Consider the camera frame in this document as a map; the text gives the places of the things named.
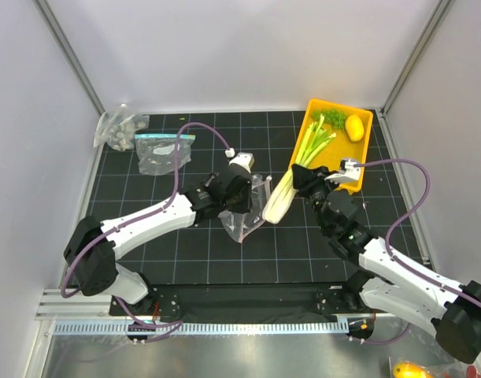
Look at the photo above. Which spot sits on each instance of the pink zip top bag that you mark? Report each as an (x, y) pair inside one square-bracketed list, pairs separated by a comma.
[(239, 226)]

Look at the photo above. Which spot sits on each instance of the yellow plastic tray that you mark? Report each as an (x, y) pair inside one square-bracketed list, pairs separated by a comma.
[(341, 146)]

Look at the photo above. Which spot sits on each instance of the clear bag with round pieces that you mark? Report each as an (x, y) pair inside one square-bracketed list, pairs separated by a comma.
[(116, 127)]

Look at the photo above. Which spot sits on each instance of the yellow lemon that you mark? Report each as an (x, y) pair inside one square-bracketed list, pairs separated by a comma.
[(354, 128)]

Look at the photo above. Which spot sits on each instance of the yellow toy fruit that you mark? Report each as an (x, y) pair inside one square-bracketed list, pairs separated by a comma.
[(407, 369)]

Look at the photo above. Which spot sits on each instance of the green grape bunch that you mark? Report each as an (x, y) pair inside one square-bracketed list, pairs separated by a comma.
[(333, 117)]

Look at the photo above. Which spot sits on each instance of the green leek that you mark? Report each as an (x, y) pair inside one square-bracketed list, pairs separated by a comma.
[(314, 140)]

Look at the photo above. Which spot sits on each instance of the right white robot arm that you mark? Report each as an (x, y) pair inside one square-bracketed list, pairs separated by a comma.
[(387, 280)]

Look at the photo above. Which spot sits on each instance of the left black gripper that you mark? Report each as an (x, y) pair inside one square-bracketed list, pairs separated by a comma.
[(247, 204)]

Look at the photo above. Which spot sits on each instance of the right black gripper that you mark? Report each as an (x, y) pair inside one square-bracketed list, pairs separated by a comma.
[(305, 179)]

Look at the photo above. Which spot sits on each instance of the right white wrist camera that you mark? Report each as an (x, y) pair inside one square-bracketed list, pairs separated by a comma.
[(349, 171)]

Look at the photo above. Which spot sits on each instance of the slotted cable duct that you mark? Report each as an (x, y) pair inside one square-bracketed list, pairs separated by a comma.
[(126, 327)]

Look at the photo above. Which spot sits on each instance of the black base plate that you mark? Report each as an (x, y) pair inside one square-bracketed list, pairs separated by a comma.
[(255, 302)]

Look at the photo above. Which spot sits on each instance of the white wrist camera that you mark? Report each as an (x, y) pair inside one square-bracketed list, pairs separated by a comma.
[(242, 159), (349, 171)]

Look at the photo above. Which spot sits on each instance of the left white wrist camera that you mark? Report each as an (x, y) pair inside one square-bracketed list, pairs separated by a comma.
[(242, 159)]

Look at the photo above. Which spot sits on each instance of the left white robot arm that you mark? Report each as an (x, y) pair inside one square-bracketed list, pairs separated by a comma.
[(96, 247)]

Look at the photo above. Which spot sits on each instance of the blue zip top bag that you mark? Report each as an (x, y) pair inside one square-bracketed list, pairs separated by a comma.
[(159, 155)]

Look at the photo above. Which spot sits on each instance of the black grid mat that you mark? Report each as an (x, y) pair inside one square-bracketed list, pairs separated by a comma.
[(291, 251)]

